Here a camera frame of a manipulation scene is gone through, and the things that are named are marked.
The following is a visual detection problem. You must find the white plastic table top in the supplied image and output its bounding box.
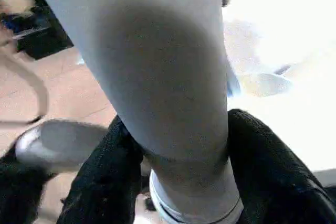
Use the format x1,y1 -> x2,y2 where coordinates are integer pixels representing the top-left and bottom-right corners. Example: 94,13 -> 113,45
219,0 -> 336,188

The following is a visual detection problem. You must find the white plastic table leg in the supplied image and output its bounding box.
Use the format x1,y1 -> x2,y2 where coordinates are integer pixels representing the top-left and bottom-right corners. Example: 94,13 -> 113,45
27,0 -> 245,224

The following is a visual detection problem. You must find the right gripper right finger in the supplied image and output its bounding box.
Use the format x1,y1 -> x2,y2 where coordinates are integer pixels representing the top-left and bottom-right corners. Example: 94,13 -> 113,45
227,108 -> 336,224

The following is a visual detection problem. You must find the black looped cable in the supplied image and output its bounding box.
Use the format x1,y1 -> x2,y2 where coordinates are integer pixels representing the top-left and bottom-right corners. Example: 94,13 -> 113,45
0,48 -> 50,125

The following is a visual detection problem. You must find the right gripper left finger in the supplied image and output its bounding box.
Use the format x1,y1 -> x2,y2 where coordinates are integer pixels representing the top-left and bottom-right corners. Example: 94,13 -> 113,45
56,115 -> 144,224

